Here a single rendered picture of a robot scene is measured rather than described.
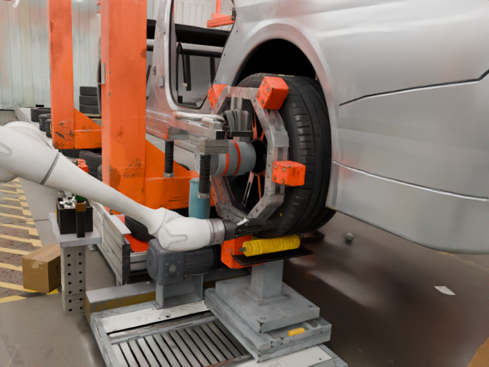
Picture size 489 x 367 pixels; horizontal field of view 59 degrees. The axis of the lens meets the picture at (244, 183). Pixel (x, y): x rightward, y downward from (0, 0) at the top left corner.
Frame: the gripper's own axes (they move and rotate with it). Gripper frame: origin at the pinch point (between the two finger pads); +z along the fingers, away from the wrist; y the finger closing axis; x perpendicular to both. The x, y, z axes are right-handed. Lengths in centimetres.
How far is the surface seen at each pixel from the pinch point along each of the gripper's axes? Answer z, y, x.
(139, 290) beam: -29, -81, 9
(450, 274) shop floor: 171, -68, -21
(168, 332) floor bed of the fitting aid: -24, -67, -16
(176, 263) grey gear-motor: -19, -52, 9
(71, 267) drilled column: -58, -83, 27
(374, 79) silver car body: 9, 61, 14
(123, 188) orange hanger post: -37, -44, 46
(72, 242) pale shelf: -60, -55, 27
